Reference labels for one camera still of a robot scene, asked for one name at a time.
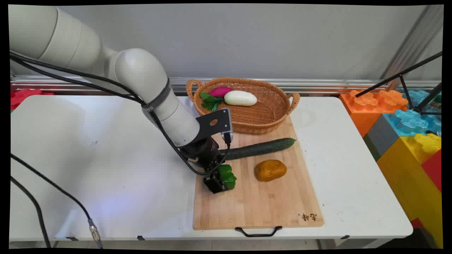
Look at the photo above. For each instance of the big red toy block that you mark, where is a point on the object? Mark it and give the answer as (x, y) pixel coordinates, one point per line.
(433, 169)

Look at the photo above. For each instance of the brown potato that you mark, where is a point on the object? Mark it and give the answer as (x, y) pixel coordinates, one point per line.
(270, 170)

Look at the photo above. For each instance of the big yellow toy block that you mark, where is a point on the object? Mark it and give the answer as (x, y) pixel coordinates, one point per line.
(406, 173)

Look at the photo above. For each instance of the dark green cucumber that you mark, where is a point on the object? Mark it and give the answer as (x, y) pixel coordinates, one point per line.
(261, 147)

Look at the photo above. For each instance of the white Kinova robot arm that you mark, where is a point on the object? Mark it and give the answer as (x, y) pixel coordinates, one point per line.
(141, 74)

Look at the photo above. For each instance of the woven wicker basket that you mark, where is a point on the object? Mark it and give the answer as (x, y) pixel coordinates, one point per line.
(261, 113)

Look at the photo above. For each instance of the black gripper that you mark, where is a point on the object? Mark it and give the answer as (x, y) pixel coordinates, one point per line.
(201, 151)

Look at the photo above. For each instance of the big orange toy block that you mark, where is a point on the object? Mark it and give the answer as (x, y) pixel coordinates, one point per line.
(363, 109)

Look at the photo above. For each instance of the red toy block with studs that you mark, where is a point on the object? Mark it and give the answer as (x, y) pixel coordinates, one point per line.
(24, 97)

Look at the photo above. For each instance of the aluminium rail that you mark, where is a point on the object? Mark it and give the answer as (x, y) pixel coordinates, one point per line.
(317, 85)

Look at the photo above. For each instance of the big blue toy block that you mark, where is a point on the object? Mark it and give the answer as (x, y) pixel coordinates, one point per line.
(409, 121)
(420, 97)

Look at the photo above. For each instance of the green bell pepper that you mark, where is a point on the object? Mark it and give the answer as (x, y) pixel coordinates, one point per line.
(229, 178)

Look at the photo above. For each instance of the black tripod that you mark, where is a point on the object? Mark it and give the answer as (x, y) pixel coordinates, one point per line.
(406, 84)

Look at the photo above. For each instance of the white radish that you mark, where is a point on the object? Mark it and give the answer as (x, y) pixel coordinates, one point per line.
(241, 98)

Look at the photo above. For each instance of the pink radish with green leaves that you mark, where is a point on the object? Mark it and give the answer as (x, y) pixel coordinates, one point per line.
(219, 91)

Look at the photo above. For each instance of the big gray toy block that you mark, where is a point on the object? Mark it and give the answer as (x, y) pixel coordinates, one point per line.
(383, 135)

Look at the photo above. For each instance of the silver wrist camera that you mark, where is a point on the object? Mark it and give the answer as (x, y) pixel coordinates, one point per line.
(227, 121)

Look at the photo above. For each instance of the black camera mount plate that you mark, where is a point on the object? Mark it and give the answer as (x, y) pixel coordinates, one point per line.
(212, 122)

